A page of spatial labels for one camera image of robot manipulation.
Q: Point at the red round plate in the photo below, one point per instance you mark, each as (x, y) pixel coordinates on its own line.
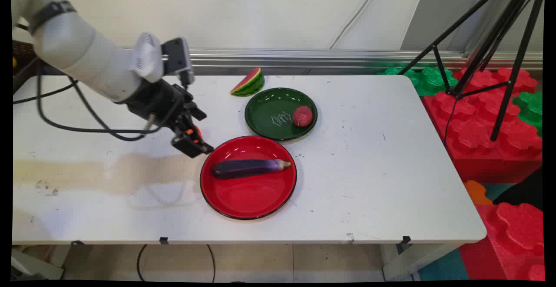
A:
(249, 196)

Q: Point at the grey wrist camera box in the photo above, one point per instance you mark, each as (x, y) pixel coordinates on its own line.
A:
(178, 59)

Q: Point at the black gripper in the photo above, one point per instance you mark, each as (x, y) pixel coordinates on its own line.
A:
(154, 100)

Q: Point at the red toy lychee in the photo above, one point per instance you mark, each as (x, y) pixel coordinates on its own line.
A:
(302, 116)

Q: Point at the black tripod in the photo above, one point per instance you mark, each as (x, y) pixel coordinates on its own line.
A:
(499, 31)

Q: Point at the toy watermelon slice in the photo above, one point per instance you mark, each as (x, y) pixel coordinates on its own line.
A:
(249, 84)

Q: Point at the teal floor mat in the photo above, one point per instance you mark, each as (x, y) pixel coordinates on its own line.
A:
(443, 267)

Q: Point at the purple toy eggplant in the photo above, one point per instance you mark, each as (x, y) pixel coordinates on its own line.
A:
(247, 168)

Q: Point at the orange toy carrot piece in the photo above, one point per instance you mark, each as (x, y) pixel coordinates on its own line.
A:
(197, 133)

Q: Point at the large red foam block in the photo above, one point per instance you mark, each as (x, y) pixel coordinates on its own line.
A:
(473, 126)

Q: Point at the orange foam block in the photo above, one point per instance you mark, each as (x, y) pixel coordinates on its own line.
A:
(477, 192)

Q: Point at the silver metal wall rail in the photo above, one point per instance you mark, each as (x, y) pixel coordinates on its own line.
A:
(325, 57)

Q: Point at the dark green round plate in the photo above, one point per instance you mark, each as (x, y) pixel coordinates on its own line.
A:
(271, 115)

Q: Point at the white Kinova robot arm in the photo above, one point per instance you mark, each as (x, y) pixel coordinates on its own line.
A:
(82, 57)

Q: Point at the green foam block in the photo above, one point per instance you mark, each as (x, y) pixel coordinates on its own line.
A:
(531, 109)
(428, 79)

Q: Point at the white table leg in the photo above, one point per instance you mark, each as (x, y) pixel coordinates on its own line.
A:
(412, 263)

